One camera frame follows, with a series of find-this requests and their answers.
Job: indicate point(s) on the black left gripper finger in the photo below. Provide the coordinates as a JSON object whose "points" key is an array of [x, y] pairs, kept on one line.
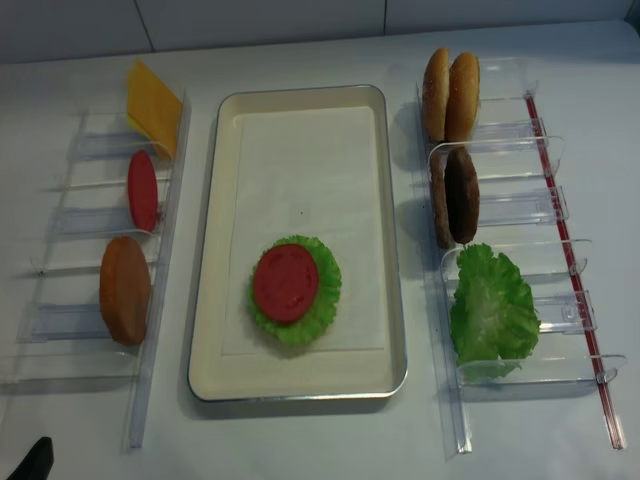
{"points": [[38, 462]]}

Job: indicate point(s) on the red tomato slice in rack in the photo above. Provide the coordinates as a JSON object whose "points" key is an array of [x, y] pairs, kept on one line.
{"points": [[142, 191]]}

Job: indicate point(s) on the green lettuce leaf on tray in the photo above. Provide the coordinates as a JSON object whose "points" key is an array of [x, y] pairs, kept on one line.
{"points": [[327, 290]]}

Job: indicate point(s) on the red tomato slice on tray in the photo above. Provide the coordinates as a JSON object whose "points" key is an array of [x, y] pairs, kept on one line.
{"points": [[285, 283]]}

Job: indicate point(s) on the yellow cheese slices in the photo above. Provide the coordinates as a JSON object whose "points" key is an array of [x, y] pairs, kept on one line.
{"points": [[153, 110]]}

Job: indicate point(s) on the green lettuce leaf in rack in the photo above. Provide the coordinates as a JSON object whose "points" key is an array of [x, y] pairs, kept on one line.
{"points": [[493, 320]]}

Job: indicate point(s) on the dark brown meat patty right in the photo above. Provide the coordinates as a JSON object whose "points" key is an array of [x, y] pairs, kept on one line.
{"points": [[462, 195]]}

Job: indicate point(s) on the cream rectangular metal tray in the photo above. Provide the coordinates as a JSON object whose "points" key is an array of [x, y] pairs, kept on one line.
{"points": [[286, 373]]}

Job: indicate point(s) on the brown bun half left rack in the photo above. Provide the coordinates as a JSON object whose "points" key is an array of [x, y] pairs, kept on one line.
{"points": [[124, 291]]}

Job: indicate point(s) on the clear acrylic left rack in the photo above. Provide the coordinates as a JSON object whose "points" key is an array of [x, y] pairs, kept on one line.
{"points": [[58, 215]]}

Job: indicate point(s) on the clear acrylic rack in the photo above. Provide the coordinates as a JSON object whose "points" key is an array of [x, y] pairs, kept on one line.
{"points": [[517, 217], [58, 215]]}

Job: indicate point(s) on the white paper tray liner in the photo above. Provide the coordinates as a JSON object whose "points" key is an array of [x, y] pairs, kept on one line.
{"points": [[312, 173]]}

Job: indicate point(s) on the clear acrylic right rack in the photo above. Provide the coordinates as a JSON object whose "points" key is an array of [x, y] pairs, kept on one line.
{"points": [[517, 217]]}

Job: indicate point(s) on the sesame bun half left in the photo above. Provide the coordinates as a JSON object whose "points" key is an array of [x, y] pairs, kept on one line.
{"points": [[435, 94]]}

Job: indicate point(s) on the sesame bun half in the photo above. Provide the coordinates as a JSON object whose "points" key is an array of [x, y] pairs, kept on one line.
{"points": [[435, 94], [463, 101]]}

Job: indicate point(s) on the sesame bun half right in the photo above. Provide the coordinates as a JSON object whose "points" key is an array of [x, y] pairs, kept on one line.
{"points": [[463, 101]]}

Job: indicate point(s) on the red strip on right rack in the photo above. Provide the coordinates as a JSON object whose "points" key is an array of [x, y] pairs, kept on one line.
{"points": [[613, 425]]}

